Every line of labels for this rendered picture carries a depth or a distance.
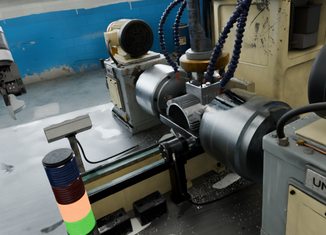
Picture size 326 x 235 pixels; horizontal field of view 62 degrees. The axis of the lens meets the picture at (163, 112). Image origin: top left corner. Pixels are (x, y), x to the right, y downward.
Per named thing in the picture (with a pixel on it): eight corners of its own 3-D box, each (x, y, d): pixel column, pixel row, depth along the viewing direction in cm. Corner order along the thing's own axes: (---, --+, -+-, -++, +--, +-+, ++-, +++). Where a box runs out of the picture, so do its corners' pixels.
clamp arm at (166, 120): (203, 142, 91) (165, 118, 112) (203, 135, 90) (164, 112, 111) (195, 146, 90) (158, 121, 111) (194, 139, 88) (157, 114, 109)
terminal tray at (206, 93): (210, 91, 113) (209, 74, 110) (228, 97, 104) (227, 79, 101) (187, 99, 108) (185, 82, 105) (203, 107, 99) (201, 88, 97)
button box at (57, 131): (91, 128, 112) (87, 117, 112) (93, 125, 105) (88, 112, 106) (48, 143, 105) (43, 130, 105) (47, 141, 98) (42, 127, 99)
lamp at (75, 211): (87, 197, 62) (81, 181, 60) (94, 213, 57) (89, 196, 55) (60, 209, 60) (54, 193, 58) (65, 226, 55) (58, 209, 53)
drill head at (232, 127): (238, 134, 110) (237, 74, 99) (344, 188, 76) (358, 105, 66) (187, 157, 100) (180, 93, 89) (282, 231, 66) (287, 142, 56)
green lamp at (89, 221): (91, 212, 64) (87, 197, 62) (99, 229, 59) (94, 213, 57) (65, 224, 62) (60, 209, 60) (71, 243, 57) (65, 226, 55)
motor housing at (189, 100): (206, 121, 123) (203, 80, 115) (236, 136, 107) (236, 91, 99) (169, 136, 115) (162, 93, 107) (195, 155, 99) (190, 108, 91)
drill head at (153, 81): (168, 97, 156) (162, 54, 146) (207, 118, 126) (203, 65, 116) (127, 111, 146) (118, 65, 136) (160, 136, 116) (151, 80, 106)
